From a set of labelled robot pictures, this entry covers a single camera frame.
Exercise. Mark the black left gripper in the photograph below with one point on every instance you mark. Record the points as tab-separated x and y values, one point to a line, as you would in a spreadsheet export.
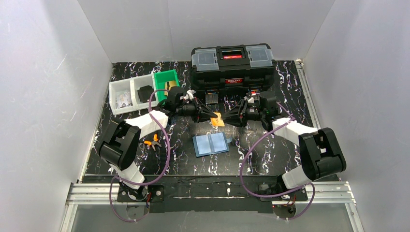
197	111

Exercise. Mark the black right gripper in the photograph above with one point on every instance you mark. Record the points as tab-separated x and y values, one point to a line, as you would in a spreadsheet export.
241	113

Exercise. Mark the orange card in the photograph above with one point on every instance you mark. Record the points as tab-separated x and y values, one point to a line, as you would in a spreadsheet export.
217	121

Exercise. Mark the blue leather card holder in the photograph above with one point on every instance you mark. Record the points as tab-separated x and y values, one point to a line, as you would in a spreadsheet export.
211	144

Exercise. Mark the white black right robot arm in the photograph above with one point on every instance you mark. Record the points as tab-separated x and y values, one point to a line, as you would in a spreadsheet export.
320	152

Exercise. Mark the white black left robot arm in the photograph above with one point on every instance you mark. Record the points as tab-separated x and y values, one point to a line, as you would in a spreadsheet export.
121	140

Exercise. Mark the gold card in green bin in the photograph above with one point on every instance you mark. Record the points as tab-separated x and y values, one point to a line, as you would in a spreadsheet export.
170	84

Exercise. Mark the black card in white bin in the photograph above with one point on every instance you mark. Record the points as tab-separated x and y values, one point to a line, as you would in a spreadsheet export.
144	93

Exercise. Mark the white bin with black card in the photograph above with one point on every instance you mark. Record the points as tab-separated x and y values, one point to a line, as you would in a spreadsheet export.
135	84

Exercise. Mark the patterned cards in white bin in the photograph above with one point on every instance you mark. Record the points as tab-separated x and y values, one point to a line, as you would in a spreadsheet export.
123	99

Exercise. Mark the white bin with patterned cards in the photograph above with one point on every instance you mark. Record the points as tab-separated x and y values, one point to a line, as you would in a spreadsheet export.
114	88

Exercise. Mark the black toolbox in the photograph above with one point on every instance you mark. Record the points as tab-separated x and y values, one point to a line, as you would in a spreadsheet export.
232	70

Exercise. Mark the green plastic bin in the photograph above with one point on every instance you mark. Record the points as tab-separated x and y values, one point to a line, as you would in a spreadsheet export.
165	80

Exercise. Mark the yellow black handled pliers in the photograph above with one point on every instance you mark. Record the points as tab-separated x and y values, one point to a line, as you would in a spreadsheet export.
154	143

